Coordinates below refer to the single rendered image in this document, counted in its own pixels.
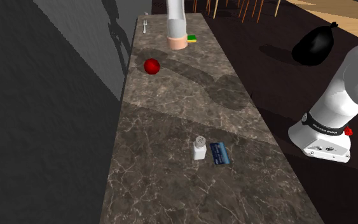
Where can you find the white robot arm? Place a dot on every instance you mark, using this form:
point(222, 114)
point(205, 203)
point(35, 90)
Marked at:
point(330, 102)

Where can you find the white salt shaker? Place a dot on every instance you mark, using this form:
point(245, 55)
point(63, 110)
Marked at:
point(199, 150)

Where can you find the red ball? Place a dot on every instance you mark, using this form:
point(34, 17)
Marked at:
point(151, 66)

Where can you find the blue card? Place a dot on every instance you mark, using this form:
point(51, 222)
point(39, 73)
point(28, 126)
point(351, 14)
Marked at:
point(219, 153)

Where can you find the green and yellow sponge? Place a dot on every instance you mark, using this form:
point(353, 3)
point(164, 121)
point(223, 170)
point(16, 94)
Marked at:
point(192, 38)

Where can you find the white roll on pink base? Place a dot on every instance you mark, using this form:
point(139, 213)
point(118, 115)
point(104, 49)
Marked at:
point(176, 28)

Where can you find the silver fork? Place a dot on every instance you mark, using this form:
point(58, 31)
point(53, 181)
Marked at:
point(145, 26)

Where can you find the wooden chair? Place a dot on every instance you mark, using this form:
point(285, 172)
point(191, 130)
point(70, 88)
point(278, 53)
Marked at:
point(260, 9)
point(215, 7)

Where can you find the black garbage bag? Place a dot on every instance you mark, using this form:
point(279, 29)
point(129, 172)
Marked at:
point(313, 45)

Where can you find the dark robot stand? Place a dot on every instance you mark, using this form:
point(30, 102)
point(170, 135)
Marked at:
point(340, 192)

